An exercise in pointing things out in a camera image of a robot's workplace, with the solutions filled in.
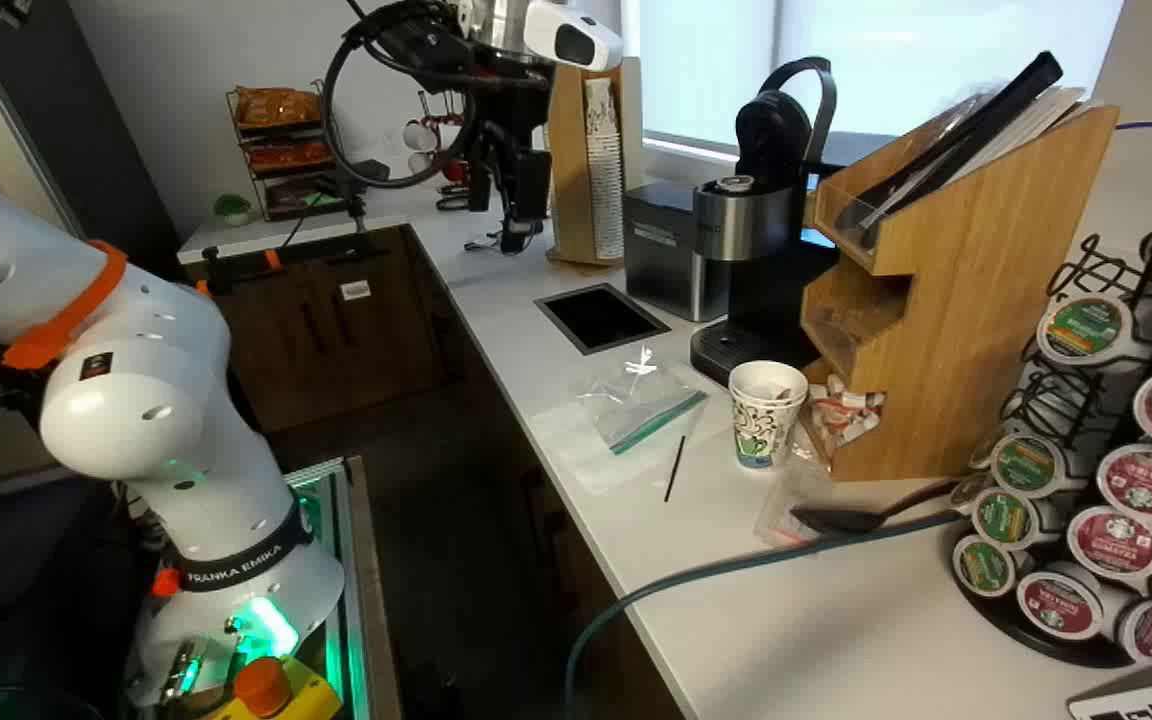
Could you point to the wooden condiment stand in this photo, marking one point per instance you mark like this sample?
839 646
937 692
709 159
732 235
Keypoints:
951 332

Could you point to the small green object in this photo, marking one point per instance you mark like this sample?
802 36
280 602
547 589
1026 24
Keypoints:
234 210

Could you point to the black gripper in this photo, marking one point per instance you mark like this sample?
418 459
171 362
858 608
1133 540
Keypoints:
523 160

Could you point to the stainless steel bin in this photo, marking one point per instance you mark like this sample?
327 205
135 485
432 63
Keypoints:
662 253

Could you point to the snack shelf rack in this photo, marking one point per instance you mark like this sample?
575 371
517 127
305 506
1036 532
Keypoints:
280 147

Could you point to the clear plastic bag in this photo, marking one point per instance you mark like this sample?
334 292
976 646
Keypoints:
641 405

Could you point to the small clear plastic wrapper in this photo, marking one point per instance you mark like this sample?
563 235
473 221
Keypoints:
788 512

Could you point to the mug rack with mugs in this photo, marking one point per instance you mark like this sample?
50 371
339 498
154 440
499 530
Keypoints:
437 134

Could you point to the yellow emergency stop button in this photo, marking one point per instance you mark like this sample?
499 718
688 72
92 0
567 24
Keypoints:
262 685

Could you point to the green lid coffee pod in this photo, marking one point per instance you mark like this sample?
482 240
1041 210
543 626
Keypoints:
1026 461
1000 516
982 564
1084 327

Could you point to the black white patterned mat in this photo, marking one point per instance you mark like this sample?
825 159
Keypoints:
1150 702

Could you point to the black ladle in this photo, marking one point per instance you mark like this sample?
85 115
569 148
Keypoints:
839 523

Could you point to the stack of paper cups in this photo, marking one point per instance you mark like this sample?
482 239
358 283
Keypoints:
596 160

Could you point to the black pod coffee machine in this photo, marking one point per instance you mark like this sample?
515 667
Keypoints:
762 224

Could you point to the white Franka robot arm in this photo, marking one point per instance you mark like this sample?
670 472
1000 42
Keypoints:
137 385

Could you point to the thin dark stir stick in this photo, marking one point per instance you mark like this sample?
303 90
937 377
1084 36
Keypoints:
674 468

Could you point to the dark wooden cabinet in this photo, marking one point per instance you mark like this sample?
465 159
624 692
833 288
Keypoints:
339 332

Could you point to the white cabinet label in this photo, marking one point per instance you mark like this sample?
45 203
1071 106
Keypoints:
358 288

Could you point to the printed paper cup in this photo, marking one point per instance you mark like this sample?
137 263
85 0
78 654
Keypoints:
762 421

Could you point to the black tongs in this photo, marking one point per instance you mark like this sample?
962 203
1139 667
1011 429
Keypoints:
962 134

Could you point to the creamer cups pile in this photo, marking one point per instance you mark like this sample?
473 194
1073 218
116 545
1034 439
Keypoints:
840 405

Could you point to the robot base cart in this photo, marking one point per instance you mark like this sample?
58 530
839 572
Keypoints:
358 584

